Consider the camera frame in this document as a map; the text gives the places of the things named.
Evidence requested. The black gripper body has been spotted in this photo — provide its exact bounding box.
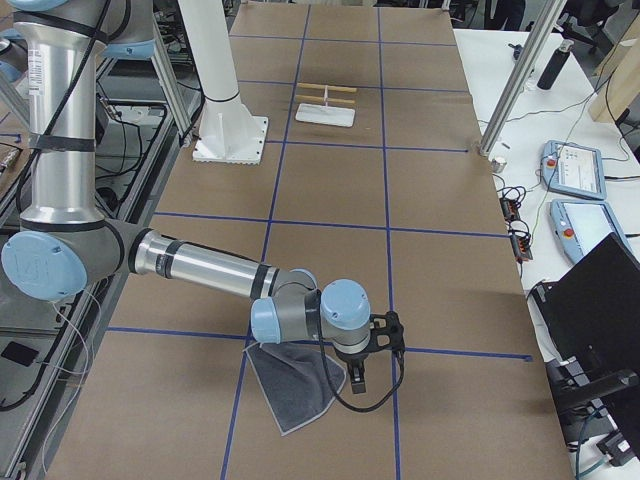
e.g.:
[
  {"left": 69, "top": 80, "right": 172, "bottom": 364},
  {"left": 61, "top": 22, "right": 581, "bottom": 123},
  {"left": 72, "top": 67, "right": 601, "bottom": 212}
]
[{"left": 335, "top": 350, "right": 369, "bottom": 376}]

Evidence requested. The grey blue towel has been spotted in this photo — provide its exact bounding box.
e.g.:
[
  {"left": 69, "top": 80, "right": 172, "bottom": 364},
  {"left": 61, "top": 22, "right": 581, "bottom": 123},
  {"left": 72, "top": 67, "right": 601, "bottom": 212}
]
[{"left": 245, "top": 343, "right": 346, "bottom": 436}]

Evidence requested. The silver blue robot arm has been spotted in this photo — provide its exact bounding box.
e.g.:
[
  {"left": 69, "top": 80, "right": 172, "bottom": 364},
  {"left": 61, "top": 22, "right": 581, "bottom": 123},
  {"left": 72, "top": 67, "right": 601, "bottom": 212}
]
[{"left": 1, "top": 1, "right": 374, "bottom": 393}]

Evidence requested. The white wooden towel rack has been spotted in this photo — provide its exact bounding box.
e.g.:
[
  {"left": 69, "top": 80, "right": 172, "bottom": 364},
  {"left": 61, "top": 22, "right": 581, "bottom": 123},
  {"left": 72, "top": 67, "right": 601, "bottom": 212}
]
[{"left": 294, "top": 82, "right": 358, "bottom": 128}]

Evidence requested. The black usb hub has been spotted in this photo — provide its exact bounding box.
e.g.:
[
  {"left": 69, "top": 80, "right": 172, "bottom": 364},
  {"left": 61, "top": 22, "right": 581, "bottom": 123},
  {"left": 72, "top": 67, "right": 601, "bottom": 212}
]
[{"left": 500, "top": 198, "right": 521, "bottom": 222}]

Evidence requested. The black laptop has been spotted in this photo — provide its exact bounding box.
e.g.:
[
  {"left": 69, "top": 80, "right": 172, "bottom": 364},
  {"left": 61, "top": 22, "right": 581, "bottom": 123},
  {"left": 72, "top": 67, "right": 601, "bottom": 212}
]
[{"left": 526, "top": 232, "right": 640, "bottom": 381}]

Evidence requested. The teach pendant with red button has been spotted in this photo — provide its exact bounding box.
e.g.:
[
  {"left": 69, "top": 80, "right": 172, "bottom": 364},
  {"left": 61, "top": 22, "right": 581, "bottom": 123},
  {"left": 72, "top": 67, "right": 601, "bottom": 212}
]
[{"left": 541, "top": 140, "right": 607, "bottom": 200}]

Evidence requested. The black water bottle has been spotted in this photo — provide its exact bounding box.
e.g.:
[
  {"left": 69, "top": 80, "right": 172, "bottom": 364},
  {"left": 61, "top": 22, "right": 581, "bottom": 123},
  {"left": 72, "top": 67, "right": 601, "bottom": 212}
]
[{"left": 537, "top": 39, "right": 574, "bottom": 90}]

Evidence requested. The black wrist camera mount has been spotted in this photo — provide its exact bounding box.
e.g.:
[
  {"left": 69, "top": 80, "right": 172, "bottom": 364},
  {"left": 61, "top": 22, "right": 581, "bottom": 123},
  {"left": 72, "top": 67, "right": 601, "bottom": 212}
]
[{"left": 366, "top": 310, "right": 405, "bottom": 359}]

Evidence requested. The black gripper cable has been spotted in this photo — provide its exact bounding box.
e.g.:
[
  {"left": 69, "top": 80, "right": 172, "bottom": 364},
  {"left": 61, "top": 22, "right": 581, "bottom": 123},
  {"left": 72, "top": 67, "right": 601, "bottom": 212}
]
[{"left": 317, "top": 335, "right": 407, "bottom": 413}]

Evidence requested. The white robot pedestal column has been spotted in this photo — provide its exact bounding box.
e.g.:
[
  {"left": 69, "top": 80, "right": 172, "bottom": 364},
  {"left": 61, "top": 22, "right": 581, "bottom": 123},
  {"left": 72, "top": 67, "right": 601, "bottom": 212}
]
[{"left": 179, "top": 0, "right": 269, "bottom": 165}]

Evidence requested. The aluminium frame post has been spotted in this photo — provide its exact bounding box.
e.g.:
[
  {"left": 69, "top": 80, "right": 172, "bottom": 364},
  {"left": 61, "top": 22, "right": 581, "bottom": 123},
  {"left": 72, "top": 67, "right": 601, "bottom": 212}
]
[{"left": 479, "top": 0, "right": 566, "bottom": 157}]

